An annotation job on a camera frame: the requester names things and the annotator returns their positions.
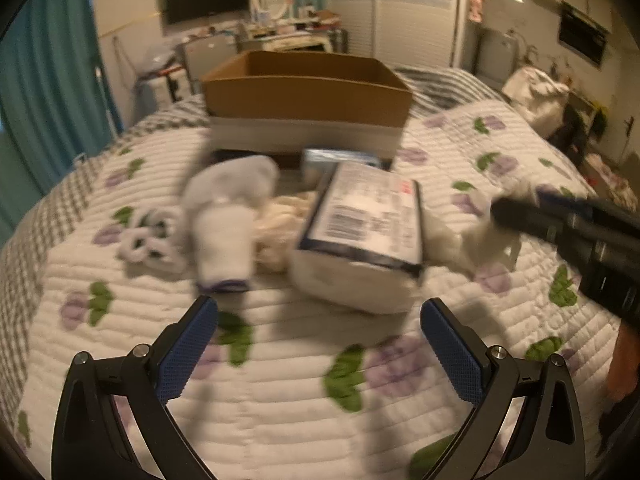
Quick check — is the large white tissue pack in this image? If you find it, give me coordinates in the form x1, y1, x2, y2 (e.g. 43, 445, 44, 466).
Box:
288, 162, 425, 315

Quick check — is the white green plush loop toy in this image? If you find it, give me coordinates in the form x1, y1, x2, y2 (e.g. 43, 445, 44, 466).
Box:
118, 207, 188, 274

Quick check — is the blue small tissue pack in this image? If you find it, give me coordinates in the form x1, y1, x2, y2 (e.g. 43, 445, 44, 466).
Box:
300, 148, 382, 188

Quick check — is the white fluffy sock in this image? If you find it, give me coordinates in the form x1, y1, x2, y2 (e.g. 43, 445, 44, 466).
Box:
182, 155, 279, 294

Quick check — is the cream knitted cloth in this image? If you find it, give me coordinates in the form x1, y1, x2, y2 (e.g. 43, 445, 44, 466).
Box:
254, 191, 317, 273

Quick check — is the person's hand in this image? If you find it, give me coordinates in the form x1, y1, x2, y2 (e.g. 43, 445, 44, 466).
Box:
606, 323, 640, 402

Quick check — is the small white cloth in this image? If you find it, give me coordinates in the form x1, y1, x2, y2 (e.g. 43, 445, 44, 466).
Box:
420, 185, 522, 275

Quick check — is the white clothes pile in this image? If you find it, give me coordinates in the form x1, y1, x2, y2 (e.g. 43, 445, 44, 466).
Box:
501, 66, 570, 139

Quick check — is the grey washing machine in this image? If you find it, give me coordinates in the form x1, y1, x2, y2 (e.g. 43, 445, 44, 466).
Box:
474, 28, 518, 91

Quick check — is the black range hood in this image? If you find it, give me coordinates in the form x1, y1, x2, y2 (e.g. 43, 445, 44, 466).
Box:
558, 2, 608, 68

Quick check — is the white floral quilt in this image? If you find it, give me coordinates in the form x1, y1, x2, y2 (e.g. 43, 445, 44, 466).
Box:
1, 101, 618, 479

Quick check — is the white louvred wardrobe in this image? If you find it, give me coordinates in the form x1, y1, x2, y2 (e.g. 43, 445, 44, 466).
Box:
328, 0, 469, 67

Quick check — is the white dressing table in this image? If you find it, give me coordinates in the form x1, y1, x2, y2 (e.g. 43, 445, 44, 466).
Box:
236, 21, 349, 54

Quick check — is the brown cardboard box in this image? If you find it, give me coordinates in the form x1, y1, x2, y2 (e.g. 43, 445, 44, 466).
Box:
199, 50, 414, 162

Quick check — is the teal window curtain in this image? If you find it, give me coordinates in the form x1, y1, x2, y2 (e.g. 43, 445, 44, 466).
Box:
1, 0, 122, 240

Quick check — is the white suitcase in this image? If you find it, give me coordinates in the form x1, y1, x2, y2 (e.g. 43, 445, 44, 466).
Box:
139, 65, 193, 114

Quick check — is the silver mini fridge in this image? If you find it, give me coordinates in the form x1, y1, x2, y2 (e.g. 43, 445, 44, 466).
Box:
178, 34, 238, 93

